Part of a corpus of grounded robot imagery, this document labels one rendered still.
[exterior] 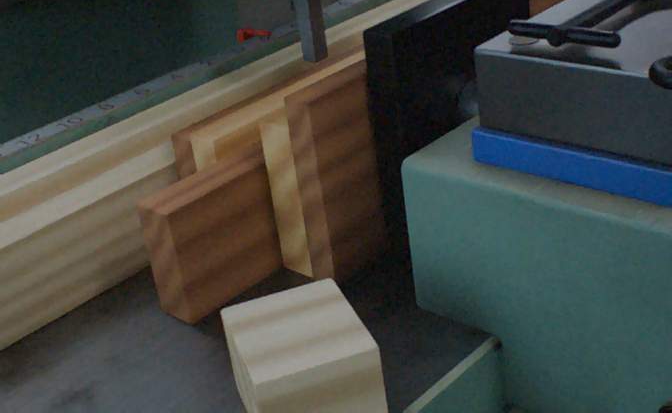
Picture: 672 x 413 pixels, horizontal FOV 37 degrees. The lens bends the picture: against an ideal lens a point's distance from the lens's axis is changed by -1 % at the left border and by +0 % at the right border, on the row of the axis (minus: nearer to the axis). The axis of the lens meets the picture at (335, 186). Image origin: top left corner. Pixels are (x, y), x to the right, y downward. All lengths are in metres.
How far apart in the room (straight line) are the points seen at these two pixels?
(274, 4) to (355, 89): 3.44
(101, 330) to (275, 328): 0.10
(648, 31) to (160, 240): 0.18
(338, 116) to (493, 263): 0.08
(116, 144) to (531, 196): 0.19
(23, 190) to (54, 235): 0.02
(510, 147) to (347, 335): 0.08
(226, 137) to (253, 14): 3.33
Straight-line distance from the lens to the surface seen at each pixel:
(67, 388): 0.37
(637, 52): 0.31
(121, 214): 0.42
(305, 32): 0.49
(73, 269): 0.41
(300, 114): 0.36
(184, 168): 0.43
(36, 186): 0.42
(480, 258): 0.34
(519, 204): 0.32
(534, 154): 0.32
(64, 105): 0.62
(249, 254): 0.40
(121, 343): 0.39
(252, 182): 0.39
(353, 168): 0.38
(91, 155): 0.43
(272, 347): 0.31
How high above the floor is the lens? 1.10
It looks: 26 degrees down
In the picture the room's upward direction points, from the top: 8 degrees counter-clockwise
